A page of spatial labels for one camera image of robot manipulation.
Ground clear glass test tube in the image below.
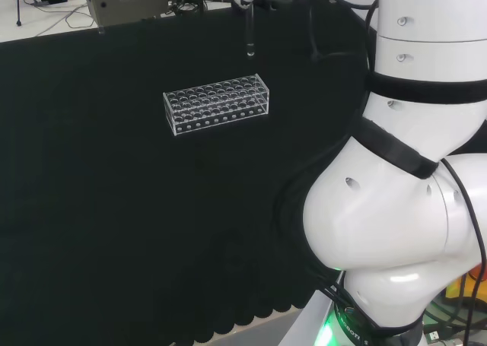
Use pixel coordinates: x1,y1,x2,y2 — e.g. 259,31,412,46
244,2,256,58

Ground clear acrylic test tube rack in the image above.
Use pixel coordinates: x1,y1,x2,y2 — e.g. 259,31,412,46
162,73,272,138

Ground grey metal box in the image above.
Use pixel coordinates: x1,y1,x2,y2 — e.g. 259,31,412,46
84,0,170,28

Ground black bench cloth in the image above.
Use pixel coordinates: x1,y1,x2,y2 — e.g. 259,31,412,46
0,0,487,344

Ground yellow stop button box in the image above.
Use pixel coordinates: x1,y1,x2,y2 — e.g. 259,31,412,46
444,264,487,298

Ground grey floor cable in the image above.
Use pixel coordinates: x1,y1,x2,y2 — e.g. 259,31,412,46
22,0,91,37

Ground black cable across arm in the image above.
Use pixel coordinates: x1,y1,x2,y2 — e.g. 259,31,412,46
441,157,487,346

